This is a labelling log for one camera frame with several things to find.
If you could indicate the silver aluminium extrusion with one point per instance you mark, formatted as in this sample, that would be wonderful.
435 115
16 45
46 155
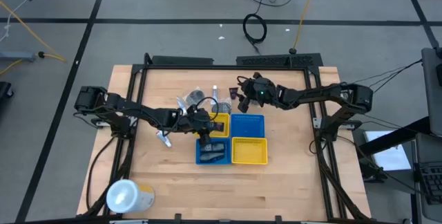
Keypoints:
129 222

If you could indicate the white flat board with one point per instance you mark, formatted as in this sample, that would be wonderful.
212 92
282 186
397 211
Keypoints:
390 151

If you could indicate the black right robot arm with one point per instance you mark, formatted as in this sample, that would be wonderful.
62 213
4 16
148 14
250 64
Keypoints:
310 94

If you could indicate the small white-capped toothpaste tube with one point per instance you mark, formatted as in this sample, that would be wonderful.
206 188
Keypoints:
214 92
163 139
182 103

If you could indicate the grey cabinet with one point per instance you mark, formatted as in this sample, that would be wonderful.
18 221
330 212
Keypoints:
431 85

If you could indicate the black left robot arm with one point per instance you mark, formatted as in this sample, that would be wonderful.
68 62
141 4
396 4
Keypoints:
138 108

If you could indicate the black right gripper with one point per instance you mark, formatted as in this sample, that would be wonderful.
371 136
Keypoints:
262 91

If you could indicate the black frame clip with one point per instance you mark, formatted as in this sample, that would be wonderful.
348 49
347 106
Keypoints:
177 218
278 219

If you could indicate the yellow plastic slotted basket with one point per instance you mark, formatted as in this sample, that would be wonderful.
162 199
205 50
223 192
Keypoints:
223 117
248 151

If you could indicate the small dark sachet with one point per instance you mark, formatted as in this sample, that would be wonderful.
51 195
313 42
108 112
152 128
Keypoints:
220 126
233 93

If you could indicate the black shower cap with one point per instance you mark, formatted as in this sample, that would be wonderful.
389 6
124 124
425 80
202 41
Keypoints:
195 96
222 107

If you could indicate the blue plastic slotted basket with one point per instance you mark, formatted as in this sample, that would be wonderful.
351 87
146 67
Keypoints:
228 161
247 127

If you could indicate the grey power strip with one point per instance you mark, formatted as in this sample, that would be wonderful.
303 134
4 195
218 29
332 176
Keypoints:
17 56

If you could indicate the dark grey roll-on deodorant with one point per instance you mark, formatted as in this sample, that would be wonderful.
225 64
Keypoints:
212 147
211 157

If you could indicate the black diagonal beam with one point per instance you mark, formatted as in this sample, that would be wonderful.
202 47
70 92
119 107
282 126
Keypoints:
393 137

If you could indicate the black keyboard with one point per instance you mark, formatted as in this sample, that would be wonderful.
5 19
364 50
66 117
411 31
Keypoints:
431 182

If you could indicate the black perforated box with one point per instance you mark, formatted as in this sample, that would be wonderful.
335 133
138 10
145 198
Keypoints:
279 59

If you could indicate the black flat box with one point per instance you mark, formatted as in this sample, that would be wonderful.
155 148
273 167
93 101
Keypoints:
181 60

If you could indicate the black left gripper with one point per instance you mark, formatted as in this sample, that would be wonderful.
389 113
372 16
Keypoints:
198 120

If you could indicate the white canister with yellow label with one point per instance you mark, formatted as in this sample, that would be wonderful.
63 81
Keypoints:
127 196

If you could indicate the black aluminium table frame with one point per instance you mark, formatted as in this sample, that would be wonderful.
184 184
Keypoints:
224 67

